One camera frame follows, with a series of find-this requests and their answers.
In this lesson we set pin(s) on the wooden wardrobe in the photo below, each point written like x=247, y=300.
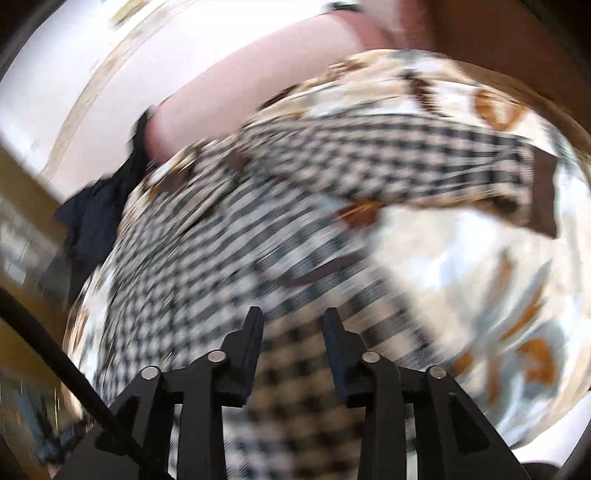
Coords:
x=27, y=221

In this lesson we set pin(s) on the pink pillow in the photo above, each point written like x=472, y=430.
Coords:
x=258, y=87

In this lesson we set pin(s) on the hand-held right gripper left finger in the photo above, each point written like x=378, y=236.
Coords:
x=252, y=344

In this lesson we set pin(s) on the leaf print blanket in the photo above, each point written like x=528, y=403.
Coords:
x=466, y=258

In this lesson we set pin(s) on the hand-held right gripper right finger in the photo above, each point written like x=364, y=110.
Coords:
x=333, y=344

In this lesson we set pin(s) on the black white checkered garment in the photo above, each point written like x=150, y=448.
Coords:
x=286, y=240

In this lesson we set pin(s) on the dark cloth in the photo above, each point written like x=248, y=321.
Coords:
x=99, y=217

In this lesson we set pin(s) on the brown wooden headboard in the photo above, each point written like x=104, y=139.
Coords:
x=517, y=41

